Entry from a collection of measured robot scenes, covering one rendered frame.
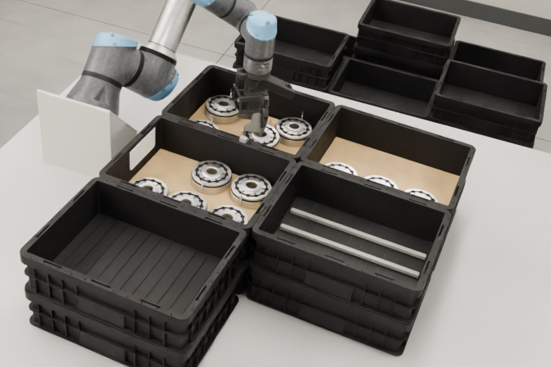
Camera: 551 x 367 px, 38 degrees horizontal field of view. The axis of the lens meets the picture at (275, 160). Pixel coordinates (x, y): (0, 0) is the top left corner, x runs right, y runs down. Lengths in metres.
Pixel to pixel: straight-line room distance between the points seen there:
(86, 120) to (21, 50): 2.13
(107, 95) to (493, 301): 1.15
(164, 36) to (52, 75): 1.77
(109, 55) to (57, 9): 2.43
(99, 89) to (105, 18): 2.36
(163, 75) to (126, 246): 0.63
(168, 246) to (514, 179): 1.13
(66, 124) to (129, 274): 0.56
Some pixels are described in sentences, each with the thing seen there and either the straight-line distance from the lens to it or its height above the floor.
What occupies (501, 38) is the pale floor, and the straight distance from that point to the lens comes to 4.92.
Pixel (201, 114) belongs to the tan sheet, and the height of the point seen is 0.83.
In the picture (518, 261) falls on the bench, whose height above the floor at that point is 0.70.
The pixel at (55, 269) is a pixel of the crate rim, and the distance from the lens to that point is 1.72.
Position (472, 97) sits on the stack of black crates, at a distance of 3.29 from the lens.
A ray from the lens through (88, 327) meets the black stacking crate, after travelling 1.81.
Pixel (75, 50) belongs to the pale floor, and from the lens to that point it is 4.27.
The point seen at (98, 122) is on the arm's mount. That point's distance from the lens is 2.17.
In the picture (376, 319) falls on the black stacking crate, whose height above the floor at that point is 0.81.
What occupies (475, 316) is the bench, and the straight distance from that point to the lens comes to 2.06.
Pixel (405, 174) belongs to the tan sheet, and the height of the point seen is 0.83.
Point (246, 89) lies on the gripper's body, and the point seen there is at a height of 1.01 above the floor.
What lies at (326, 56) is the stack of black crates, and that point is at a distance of 3.36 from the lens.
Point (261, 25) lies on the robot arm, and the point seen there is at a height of 1.21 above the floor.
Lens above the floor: 2.15
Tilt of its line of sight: 37 degrees down
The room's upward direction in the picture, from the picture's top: 7 degrees clockwise
